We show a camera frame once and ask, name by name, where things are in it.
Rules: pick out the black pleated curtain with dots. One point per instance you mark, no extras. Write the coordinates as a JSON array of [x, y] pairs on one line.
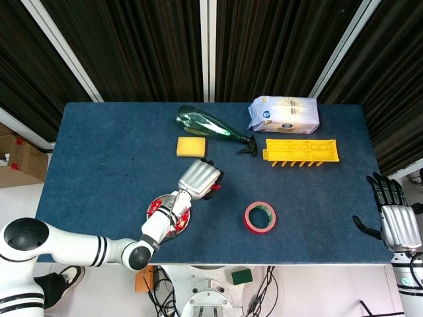
[[396, 82], [271, 49], [132, 49], [26, 66]]

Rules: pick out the white metal frame post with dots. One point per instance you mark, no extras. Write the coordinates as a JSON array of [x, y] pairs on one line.
[[63, 49], [342, 49], [208, 49]]

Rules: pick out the silver metal plate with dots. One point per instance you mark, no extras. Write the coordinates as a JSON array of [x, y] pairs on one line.
[[165, 199]]

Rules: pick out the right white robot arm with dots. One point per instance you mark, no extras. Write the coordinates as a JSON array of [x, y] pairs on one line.
[[409, 297]]

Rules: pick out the large brown cardboard box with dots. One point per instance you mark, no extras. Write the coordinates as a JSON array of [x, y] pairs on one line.
[[26, 165]]

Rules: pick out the white floor beam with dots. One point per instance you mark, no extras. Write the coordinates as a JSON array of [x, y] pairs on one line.
[[406, 171], [23, 129]]

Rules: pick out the green spray bottle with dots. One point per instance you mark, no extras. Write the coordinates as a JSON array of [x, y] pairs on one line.
[[201, 123]]

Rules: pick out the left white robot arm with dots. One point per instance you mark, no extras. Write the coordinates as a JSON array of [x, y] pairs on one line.
[[82, 249]]

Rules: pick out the red candy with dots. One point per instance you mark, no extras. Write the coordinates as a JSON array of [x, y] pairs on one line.
[[152, 214], [154, 206], [178, 227], [216, 187], [185, 216]]

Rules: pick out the green block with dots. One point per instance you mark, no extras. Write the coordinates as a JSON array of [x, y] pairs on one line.
[[241, 276]]

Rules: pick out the blue table cloth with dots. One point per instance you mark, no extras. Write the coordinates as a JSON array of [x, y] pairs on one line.
[[99, 148]]

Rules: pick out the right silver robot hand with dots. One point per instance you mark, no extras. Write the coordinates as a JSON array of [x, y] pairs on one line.
[[401, 228]]

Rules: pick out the yellow sponge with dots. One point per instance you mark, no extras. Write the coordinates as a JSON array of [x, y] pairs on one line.
[[191, 147]]

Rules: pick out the red tape roll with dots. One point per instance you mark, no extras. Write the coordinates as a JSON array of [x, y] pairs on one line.
[[261, 230]]

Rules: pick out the white sneaker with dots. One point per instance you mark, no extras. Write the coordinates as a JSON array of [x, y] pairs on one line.
[[72, 274]]

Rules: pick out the black trouser leg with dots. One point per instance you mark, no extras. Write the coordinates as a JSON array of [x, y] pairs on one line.
[[49, 289]]

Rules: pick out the yellow plastic rack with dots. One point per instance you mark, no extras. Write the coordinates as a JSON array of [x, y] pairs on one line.
[[297, 150]]

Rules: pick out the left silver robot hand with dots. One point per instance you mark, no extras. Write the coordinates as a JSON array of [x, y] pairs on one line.
[[200, 178]]

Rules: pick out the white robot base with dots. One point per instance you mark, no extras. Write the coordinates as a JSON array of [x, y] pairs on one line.
[[211, 287]]

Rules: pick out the orange box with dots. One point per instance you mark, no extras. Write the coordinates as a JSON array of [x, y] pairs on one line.
[[143, 282]]

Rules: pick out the white blue tissue pack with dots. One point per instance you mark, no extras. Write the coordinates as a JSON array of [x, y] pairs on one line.
[[284, 114]]

